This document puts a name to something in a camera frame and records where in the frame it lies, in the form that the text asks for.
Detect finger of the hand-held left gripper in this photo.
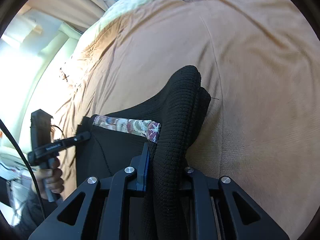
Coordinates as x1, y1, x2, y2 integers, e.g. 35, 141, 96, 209
59, 131, 92, 151

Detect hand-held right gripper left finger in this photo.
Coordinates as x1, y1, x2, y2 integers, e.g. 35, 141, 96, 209
29, 142, 151, 240

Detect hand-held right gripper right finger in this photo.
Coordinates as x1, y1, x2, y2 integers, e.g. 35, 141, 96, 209
184, 166, 290, 240

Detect black t-shirt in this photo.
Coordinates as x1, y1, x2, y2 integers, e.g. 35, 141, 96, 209
75, 65, 212, 240

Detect person's left forearm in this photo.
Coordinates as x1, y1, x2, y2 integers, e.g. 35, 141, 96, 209
11, 190, 48, 240

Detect person's left hand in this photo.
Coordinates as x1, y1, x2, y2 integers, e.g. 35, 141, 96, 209
37, 158, 65, 200

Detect white padded headboard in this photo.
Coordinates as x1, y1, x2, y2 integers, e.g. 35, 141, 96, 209
0, 22, 83, 150

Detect brown plush blanket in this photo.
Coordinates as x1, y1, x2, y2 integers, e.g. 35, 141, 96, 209
50, 0, 320, 240

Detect pink curtain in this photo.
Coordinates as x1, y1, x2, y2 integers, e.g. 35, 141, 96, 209
32, 0, 118, 31

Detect black cable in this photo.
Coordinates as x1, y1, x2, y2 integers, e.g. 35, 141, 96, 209
0, 118, 46, 219

